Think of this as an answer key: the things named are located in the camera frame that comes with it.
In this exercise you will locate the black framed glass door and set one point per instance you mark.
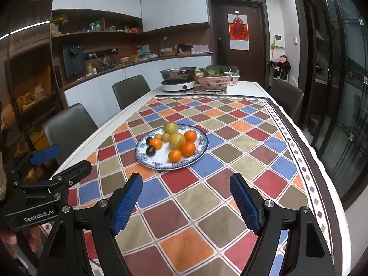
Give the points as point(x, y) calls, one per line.
point(345, 92)

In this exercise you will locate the yellow flower bunch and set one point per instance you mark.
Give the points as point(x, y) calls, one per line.
point(59, 19)

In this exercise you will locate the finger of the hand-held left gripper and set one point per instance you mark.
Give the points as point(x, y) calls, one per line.
point(77, 171)
point(46, 153)

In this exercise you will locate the person's left forearm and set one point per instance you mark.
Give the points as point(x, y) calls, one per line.
point(2, 178)

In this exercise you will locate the pink item on rack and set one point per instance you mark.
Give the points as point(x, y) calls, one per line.
point(280, 63)

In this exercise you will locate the person's left hand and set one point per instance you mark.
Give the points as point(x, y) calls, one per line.
point(35, 238)

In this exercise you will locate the red and white door poster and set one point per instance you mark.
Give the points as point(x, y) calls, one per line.
point(238, 40)

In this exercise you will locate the white lower cabinets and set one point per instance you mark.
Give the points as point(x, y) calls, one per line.
point(138, 69)

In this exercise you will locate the green pear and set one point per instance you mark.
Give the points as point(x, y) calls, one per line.
point(170, 128)

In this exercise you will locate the white wall panel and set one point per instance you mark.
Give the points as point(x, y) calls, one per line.
point(279, 40)

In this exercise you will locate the large yellow pear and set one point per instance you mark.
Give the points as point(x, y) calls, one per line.
point(176, 141)

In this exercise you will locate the small white basket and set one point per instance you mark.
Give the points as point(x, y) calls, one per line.
point(235, 80)

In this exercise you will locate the white cabinets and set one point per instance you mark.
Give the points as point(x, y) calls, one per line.
point(138, 69)
point(172, 5)

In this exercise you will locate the black power strip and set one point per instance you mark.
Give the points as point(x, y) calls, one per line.
point(100, 53)

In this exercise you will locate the dark purple plum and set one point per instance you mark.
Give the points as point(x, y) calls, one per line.
point(150, 151)
point(149, 141)

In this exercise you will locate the woven wooden basket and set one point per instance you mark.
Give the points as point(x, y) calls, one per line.
point(168, 53)

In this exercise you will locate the blue patterned white plate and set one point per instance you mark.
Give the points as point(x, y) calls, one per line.
point(198, 146)

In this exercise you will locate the small orange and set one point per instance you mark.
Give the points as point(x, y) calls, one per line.
point(155, 143)

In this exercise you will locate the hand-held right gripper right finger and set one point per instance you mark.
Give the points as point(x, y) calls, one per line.
point(244, 204)

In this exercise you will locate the round brown pear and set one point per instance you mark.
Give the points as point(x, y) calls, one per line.
point(165, 136)

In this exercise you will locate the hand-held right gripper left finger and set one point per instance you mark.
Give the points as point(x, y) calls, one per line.
point(126, 204)

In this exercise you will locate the steel pot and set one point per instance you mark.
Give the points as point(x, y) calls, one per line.
point(178, 74)

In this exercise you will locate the white induction cooker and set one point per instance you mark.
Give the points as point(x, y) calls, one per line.
point(178, 86)

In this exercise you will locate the green leafy vegetables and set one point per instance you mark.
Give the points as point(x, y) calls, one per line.
point(212, 72)

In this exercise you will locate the black water dispenser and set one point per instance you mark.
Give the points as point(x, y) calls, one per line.
point(74, 61)

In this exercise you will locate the tall black speaker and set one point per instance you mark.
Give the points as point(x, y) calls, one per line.
point(57, 76)

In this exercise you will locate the white desk lamp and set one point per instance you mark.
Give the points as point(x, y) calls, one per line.
point(163, 43)

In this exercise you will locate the brown door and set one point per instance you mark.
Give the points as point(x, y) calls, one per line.
point(256, 63)

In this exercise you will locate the white upper cabinets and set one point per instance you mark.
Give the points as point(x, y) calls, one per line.
point(172, 5)

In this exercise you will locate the pink plastic basket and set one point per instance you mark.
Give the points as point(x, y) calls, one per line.
point(214, 82)

